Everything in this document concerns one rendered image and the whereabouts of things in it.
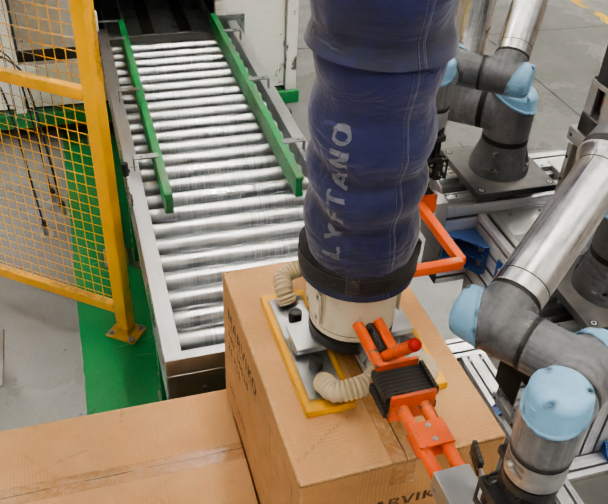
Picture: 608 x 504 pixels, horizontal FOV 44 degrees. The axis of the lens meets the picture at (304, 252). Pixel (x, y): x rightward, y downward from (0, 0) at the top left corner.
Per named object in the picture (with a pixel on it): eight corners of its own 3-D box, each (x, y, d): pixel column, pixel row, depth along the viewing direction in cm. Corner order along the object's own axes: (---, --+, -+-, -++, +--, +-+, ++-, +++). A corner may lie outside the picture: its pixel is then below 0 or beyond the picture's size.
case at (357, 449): (225, 390, 199) (221, 271, 174) (368, 360, 209) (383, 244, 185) (292, 605, 154) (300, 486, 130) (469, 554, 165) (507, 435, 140)
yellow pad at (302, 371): (259, 302, 167) (259, 284, 164) (303, 294, 169) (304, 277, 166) (306, 420, 141) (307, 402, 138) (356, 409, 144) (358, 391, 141)
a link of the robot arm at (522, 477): (585, 467, 90) (525, 483, 87) (575, 491, 92) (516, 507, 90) (551, 419, 95) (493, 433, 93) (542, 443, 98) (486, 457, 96)
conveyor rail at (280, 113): (227, 55, 402) (226, 20, 390) (236, 54, 403) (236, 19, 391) (385, 364, 228) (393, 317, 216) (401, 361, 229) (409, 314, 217)
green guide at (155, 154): (103, 36, 377) (101, 18, 372) (125, 34, 380) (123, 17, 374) (143, 217, 257) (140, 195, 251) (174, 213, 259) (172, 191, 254)
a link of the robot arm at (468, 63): (483, 79, 171) (471, 98, 163) (434, 69, 174) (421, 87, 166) (489, 45, 166) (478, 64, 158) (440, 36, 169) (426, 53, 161)
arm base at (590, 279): (617, 259, 169) (630, 223, 163) (659, 303, 157) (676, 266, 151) (557, 269, 165) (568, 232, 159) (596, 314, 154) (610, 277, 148)
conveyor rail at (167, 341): (101, 65, 386) (96, 29, 374) (111, 64, 387) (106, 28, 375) (167, 406, 212) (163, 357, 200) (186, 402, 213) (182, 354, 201)
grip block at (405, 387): (366, 388, 135) (369, 364, 131) (417, 377, 137) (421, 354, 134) (384, 424, 129) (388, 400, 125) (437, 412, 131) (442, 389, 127)
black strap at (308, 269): (283, 232, 150) (283, 215, 147) (392, 216, 156) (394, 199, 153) (319, 307, 133) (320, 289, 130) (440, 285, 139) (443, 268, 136)
